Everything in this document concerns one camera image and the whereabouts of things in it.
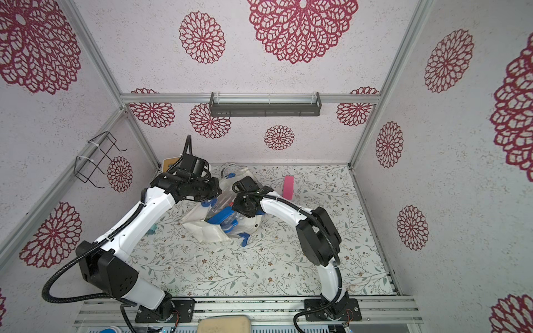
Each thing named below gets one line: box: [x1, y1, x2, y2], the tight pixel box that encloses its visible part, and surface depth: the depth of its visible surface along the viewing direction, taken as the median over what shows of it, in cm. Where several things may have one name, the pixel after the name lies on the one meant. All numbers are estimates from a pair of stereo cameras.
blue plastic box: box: [206, 206, 239, 234], surface depth 94 cm
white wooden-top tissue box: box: [162, 156, 182, 173], surface depth 118 cm
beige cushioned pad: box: [197, 314, 252, 333], surface depth 69 cm
